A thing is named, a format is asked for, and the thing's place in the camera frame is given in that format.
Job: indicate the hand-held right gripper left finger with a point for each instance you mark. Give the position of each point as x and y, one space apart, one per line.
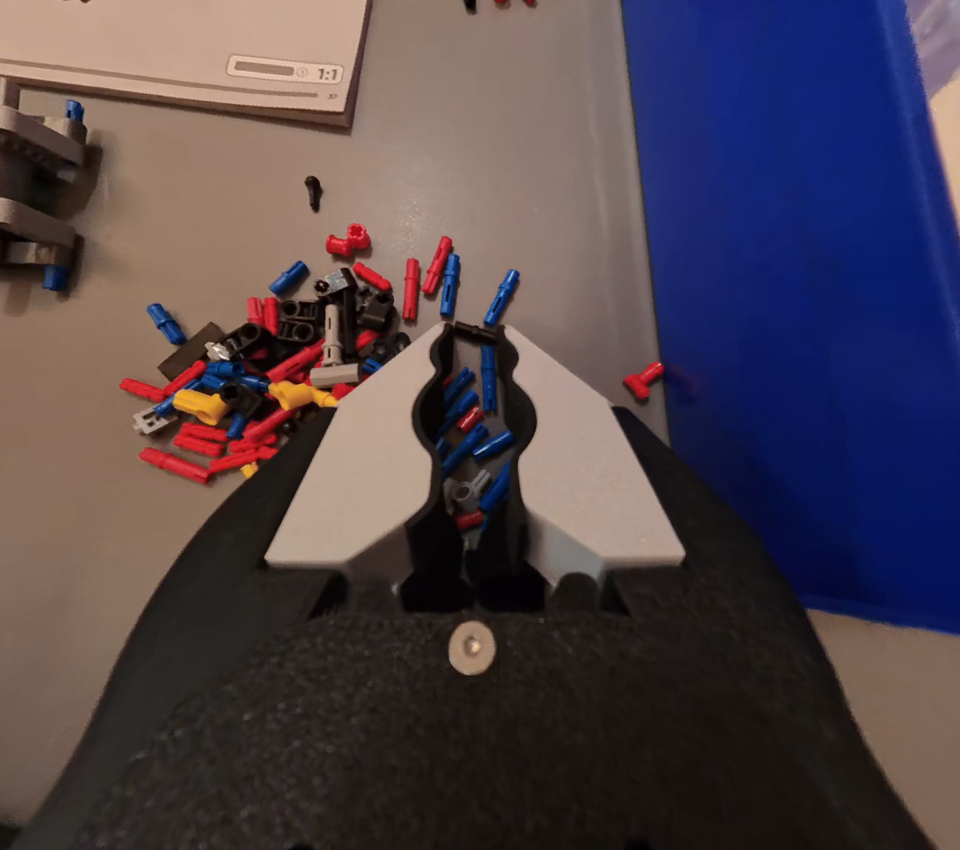
352 490

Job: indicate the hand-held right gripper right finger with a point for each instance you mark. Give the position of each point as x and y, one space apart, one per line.
600 490

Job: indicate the pile of small lego pins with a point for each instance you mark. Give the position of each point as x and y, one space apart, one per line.
300 340

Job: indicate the blue plastic bin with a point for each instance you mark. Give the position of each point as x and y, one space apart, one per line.
787 265

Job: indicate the lego chassis assembly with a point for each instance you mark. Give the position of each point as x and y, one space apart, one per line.
37 145

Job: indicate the red lego bush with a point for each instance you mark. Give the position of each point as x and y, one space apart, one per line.
349 241

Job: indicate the lego instruction booklet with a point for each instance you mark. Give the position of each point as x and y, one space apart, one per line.
187 25

